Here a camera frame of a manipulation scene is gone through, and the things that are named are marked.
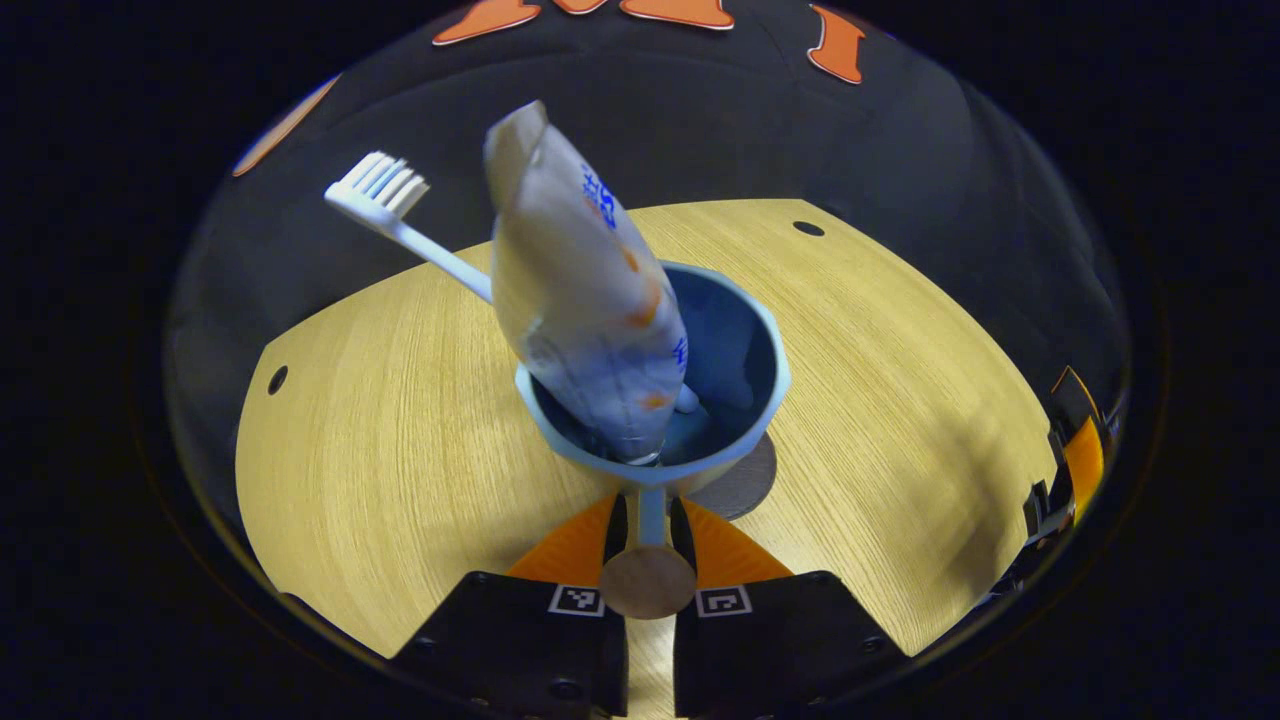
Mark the wooden desktop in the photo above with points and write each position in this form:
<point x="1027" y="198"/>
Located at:
<point x="380" y="470"/>

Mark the white toothpaste tube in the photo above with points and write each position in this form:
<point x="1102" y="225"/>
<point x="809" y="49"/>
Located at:
<point x="580" y="300"/>

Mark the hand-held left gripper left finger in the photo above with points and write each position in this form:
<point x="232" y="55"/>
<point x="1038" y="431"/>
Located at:
<point x="510" y="645"/>

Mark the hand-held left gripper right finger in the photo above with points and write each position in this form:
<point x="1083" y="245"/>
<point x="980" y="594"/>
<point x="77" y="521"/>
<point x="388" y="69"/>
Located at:
<point x="780" y="645"/>

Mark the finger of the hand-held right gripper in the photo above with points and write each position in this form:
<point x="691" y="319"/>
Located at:
<point x="1078" y="400"/>
<point x="1082" y="470"/>

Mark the dark round coaster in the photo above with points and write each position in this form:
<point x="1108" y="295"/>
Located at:
<point x="745" y="490"/>

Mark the white toothbrush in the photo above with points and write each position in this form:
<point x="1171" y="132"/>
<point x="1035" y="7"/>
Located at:
<point x="375" y="195"/>

